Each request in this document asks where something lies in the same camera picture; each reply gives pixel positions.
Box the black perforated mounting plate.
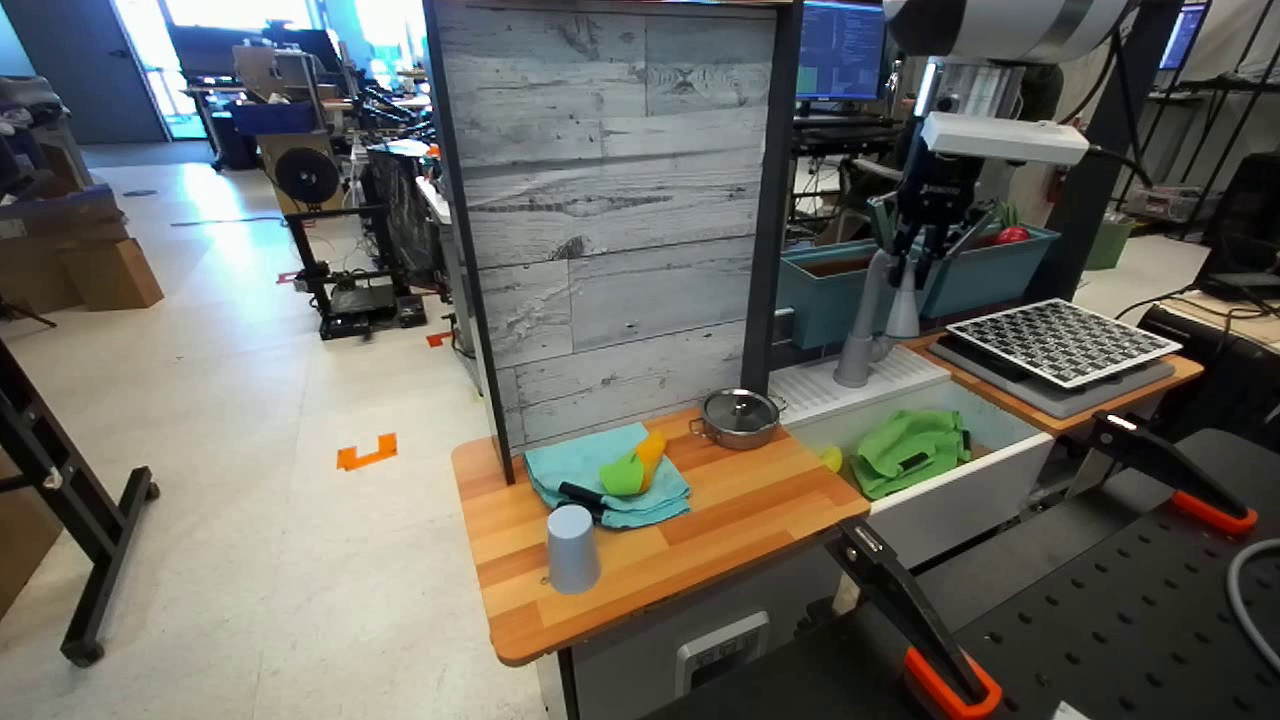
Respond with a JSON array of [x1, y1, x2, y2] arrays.
[[665, 423, 1280, 720]]

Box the black clamp orange tip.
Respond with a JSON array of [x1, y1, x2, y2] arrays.
[[1087, 414, 1262, 539], [826, 519, 1005, 720]]

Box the left teal planter box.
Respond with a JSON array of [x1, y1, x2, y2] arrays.
[[778, 229, 1057, 355]]

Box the computer monitor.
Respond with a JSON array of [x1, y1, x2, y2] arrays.
[[798, 0, 887, 104]]

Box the white toy sink unit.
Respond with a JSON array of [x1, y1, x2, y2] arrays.
[[772, 350, 1051, 563]]

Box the black clamp orange tip far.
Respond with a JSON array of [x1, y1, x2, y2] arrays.
[[1087, 414, 1262, 539]]

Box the green cloth in sink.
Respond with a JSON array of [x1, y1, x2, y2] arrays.
[[849, 408, 972, 499]]

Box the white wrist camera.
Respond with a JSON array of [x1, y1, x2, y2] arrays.
[[921, 111, 1087, 170]]

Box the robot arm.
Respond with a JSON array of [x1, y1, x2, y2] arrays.
[[883, 0, 1130, 318]]

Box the yellow banana toy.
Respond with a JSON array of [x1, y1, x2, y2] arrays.
[[820, 449, 845, 478]]

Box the wooden countertop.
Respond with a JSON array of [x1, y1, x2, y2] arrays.
[[452, 408, 871, 668]]

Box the grey cup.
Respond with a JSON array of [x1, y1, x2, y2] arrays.
[[549, 506, 602, 592]]

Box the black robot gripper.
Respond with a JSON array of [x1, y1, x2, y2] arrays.
[[870, 123, 996, 320]]

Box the black clamp orange tip near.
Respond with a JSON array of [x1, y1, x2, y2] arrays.
[[826, 519, 1005, 720]]

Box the cardboard box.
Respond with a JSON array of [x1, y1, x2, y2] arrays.
[[0, 184, 166, 312]]

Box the yellow corn toy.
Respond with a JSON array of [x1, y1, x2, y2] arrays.
[[602, 428, 670, 499]]

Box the grey cable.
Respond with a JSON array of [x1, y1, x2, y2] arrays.
[[1224, 537, 1280, 677]]

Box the small metal pot lid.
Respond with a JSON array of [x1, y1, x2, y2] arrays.
[[702, 387, 780, 449]]

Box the black and white calibration board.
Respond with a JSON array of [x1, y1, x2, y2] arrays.
[[947, 302, 1176, 393]]

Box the grey toy faucet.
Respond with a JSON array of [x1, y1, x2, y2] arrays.
[[834, 247, 921, 387]]

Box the teal cloth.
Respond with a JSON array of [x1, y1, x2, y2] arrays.
[[524, 423, 694, 534]]

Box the grey wood backsplash panel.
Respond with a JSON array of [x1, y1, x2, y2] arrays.
[[425, 0, 799, 459]]

